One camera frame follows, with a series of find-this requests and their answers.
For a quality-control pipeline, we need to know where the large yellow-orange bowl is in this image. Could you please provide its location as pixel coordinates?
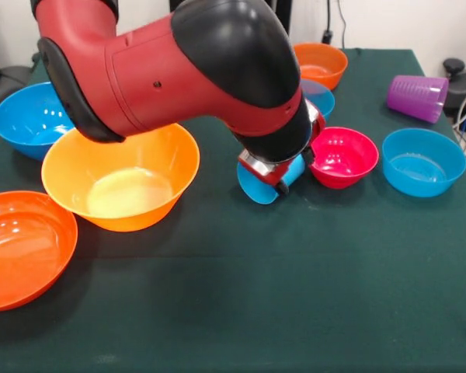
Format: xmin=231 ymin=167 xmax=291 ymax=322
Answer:
xmin=40 ymin=123 xmax=201 ymax=233

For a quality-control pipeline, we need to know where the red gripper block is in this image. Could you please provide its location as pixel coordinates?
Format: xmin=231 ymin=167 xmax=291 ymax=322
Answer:
xmin=237 ymin=110 xmax=327 ymax=197

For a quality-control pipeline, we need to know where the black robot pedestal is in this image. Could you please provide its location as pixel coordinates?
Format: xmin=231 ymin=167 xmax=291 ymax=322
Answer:
xmin=169 ymin=0 xmax=293 ymax=48

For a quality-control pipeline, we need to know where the small pink bowl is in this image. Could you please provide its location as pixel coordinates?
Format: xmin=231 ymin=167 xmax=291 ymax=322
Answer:
xmin=307 ymin=126 xmax=380 ymax=190

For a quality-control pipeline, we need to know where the large blue bowl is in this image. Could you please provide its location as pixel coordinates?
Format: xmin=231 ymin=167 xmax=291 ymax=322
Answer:
xmin=0 ymin=81 xmax=77 ymax=162

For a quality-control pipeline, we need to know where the purple cup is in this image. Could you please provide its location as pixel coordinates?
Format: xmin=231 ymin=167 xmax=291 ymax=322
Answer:
xmin=385 ymin=75 xmax=450 ymax=124

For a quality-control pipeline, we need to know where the dark green table cloth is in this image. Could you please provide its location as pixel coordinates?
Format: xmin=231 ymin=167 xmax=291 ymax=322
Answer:
xmin=0 ymin=44 xmax=466 ymax=373

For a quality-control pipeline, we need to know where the blue cup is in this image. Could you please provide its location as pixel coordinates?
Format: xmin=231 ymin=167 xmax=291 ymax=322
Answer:
xmin=236 ymin=153 xmax=308 ymax=206

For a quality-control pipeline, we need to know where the black cable with plug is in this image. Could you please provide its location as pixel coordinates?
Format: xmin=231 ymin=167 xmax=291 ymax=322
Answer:
xmin=320 ymin=0 xmax=347 ymax=50

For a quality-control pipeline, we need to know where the large orange bowl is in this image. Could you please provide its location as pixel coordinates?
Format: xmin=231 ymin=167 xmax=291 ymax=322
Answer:
xmin=0 ymin=190 xmax=79 ymax=313

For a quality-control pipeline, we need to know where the small orange bowl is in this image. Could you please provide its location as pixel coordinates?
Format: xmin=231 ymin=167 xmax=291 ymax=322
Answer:
xmin=293 ymin=42 xmax=350 ymax=92

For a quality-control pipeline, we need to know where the small blue bowl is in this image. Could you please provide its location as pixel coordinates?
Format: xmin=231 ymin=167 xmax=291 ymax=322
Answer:
xmin=381 ymin=127 xmax=466 ymax=198
xmin=301 ymin=79 xmax=336 ymax=121

